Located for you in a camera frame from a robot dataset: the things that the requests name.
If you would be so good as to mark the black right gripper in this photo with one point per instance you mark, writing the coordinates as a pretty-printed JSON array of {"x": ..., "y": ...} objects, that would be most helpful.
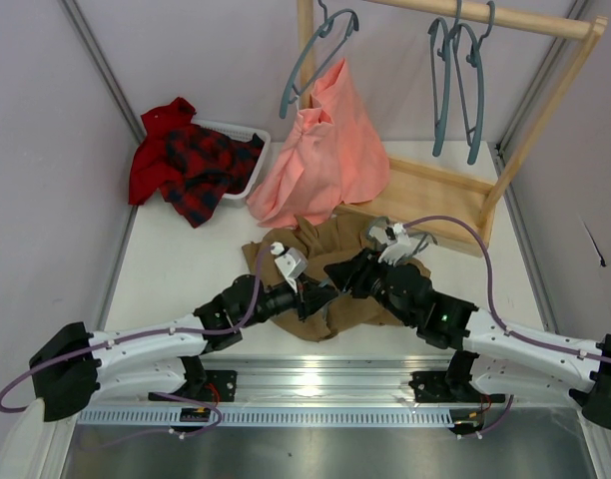
[{"x": 362, "y": 274}]

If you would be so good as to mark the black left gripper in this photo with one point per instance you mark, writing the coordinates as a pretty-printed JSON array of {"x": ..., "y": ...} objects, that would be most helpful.
[{"x": 302, "y": 297}]

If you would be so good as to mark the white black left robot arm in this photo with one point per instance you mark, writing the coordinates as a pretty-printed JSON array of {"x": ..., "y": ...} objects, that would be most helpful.
[{"x": 151, "y": 344}]

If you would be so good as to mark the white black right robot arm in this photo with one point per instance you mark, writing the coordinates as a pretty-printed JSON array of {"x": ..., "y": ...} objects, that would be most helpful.
[{"x": 582, "y": 366}]

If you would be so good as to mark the pink pleated skirt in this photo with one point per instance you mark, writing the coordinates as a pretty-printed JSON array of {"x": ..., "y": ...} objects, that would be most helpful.
[{"x": 332, "y": 156}]

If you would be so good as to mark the blue hanger with pink skirt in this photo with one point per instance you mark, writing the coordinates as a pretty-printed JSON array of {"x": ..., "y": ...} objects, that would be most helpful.
[{"x": 314, "y": 23}]

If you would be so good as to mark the wooden clothes rack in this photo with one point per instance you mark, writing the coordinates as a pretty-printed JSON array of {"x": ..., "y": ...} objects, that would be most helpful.
[{"x": 417, "y": 190}]

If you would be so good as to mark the white plastic basket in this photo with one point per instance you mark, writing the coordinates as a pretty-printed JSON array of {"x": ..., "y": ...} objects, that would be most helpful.
[{"x": 232, "y": 155}]

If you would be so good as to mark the red plaid garment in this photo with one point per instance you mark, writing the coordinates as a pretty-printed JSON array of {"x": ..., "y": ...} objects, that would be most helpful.
[{"x": 164, "y": 163}]

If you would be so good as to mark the white round object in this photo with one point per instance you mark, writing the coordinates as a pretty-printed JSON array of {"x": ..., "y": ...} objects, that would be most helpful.
[{"x": 29, "y": 448}]

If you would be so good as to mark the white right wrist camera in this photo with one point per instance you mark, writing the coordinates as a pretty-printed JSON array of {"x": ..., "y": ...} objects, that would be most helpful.
[{"x": 398, "y": 245}]

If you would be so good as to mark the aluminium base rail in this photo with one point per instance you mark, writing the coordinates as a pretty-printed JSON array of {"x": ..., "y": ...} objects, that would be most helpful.
[{"x": 316, "y": 379}]

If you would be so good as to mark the white slotted cable duct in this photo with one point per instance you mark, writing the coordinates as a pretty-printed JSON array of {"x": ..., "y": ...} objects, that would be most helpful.
[{"x": 247, "y": 416}]

